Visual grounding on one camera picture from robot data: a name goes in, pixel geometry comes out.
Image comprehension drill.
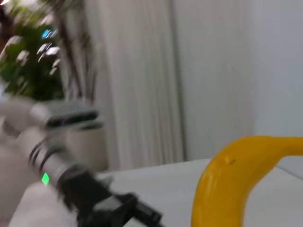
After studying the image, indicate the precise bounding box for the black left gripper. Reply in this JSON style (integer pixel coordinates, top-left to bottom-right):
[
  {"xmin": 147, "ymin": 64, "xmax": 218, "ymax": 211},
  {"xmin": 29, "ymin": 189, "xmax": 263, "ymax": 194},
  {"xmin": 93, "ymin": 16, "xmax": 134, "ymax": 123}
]
[{"xmin": 56, "ymin": 165, "xmax": 164, "ymax": 227}]

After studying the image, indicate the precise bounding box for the green leafy plant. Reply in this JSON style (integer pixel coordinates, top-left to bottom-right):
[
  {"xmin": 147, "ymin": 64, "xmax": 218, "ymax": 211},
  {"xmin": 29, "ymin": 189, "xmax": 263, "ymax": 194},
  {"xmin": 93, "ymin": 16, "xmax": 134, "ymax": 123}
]
[{"xmin": 0, "ymin": 0, "xmax": 97, "ymax": 103}]

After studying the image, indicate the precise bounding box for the white pleated curtain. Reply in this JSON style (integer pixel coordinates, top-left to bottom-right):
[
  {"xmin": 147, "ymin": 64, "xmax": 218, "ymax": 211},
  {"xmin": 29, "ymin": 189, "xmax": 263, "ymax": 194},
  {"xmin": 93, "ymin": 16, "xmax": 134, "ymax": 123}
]
[{"xmin": 84, "ymin": 0, "xmax": 186, "ymax": 171}]

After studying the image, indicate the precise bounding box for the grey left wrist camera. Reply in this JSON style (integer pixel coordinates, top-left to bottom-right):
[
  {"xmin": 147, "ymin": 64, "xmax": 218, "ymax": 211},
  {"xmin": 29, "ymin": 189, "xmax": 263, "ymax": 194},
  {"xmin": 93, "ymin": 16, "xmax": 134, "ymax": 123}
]
[{"xmin": 30, "ymin": 99, "xmax": 105, "ymax": 131}]

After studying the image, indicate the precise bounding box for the white plant pot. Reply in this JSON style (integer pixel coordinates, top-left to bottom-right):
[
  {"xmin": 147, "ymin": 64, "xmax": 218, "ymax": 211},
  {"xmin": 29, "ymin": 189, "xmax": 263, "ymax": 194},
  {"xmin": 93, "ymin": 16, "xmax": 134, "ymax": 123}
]
[{"xmin": 65, "ymin": 122, "xmax": 110, "ymax": 171}]

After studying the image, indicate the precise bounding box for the yellow banana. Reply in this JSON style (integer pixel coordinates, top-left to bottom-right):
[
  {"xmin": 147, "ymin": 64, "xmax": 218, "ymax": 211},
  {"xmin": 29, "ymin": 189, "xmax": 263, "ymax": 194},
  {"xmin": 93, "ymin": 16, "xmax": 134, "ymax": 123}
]
[{"xmin": 191, "ymin": 135, "xmax": 303, "ymax": 227}]

